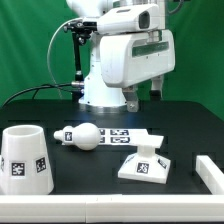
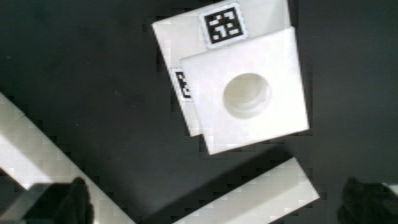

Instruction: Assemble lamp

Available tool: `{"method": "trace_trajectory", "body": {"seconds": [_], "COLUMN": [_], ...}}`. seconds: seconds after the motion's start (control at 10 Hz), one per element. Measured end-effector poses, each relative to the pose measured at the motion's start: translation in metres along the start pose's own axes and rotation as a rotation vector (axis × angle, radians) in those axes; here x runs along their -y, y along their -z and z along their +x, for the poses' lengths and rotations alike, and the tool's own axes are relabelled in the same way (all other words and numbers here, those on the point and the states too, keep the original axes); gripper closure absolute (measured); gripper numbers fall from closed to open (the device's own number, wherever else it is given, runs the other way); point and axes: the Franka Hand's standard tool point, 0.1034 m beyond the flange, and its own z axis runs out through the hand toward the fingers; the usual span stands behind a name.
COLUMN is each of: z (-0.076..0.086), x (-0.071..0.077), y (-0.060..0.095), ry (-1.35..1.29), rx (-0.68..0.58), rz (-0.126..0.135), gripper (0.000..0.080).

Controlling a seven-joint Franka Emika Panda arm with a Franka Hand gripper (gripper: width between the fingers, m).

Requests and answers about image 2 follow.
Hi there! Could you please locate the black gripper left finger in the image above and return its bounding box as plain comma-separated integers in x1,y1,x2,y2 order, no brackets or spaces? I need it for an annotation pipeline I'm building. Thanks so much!
47,178,95,224

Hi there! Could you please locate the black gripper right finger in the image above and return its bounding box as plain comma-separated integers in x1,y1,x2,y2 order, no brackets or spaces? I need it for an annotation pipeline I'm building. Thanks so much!
338,177,398,224

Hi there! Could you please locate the white lamp base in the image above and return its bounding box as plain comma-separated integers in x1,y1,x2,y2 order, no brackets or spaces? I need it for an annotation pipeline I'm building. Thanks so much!
153,0,310,154

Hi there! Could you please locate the white L-shaped table fence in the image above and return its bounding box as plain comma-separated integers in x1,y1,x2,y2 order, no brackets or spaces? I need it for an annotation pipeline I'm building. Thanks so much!
0,94,320,224

